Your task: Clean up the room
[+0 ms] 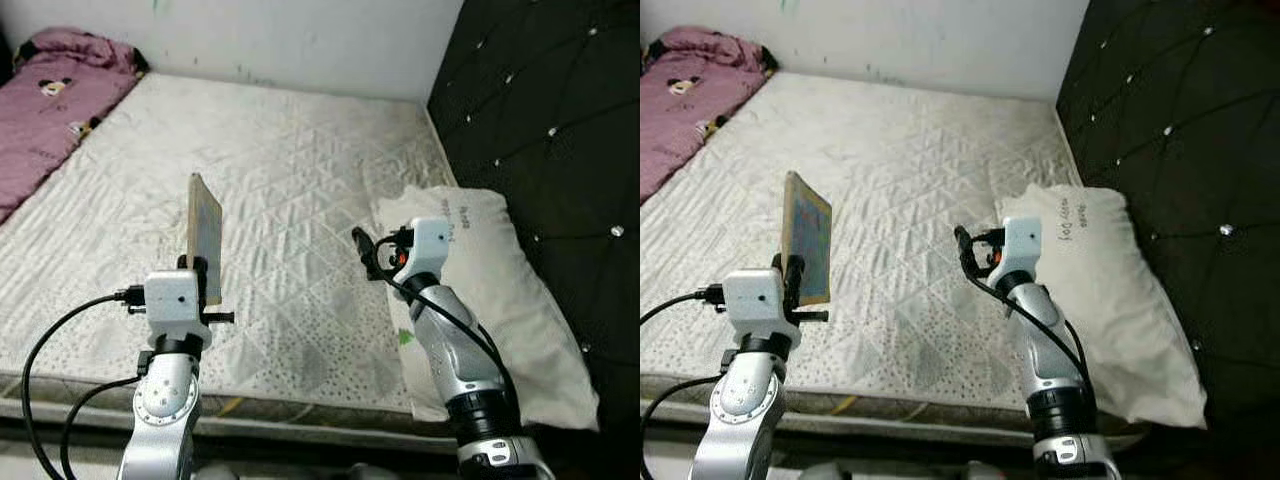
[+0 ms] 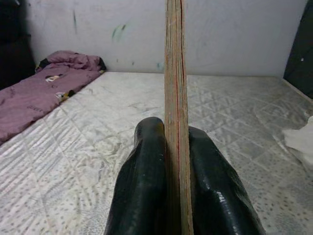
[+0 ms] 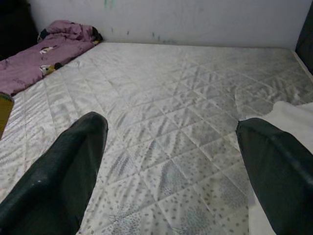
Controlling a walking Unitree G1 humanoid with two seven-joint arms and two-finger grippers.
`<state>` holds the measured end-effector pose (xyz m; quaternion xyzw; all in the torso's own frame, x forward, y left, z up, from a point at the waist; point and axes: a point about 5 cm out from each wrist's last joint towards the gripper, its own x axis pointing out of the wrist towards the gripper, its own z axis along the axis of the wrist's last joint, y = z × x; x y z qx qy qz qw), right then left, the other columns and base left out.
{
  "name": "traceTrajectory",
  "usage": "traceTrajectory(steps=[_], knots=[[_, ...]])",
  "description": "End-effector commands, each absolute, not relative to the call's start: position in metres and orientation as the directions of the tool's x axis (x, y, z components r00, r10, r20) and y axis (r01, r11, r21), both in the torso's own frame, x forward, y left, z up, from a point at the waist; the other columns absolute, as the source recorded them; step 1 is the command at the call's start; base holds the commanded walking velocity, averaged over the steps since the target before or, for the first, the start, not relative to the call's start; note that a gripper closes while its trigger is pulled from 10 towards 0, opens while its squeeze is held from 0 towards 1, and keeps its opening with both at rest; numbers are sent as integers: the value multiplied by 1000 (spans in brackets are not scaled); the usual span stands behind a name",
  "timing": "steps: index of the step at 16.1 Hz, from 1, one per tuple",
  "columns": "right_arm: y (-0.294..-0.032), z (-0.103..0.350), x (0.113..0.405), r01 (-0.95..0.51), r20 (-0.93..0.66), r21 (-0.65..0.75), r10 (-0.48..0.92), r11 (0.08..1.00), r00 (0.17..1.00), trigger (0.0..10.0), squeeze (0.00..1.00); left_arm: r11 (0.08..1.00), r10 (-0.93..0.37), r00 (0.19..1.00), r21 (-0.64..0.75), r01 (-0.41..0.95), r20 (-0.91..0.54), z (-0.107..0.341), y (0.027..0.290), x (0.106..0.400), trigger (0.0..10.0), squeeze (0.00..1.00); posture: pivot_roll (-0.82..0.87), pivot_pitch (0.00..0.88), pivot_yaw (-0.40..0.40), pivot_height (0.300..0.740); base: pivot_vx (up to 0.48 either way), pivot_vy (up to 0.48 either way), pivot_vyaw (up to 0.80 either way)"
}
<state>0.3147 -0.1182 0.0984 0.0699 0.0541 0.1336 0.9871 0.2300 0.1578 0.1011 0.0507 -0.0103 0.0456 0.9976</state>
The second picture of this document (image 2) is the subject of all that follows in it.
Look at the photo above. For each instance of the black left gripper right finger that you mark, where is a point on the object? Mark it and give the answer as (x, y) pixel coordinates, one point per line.
(215, 191)

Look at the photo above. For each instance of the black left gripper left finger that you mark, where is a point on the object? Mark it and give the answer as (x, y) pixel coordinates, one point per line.
(141, 183)

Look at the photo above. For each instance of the white pillow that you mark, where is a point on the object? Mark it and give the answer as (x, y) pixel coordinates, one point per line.
(300, 142)

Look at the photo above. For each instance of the colourful children's book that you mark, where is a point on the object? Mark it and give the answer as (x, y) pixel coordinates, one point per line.
(176, 73)

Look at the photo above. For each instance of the white quilted mattress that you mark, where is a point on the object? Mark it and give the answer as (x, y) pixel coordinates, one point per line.
(97, 159)

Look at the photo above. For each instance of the purple blanket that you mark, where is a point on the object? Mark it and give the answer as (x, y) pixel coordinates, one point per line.
(31, 98)

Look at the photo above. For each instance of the dark tufted headboard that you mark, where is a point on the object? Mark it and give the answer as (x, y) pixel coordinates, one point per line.
(300, 49)

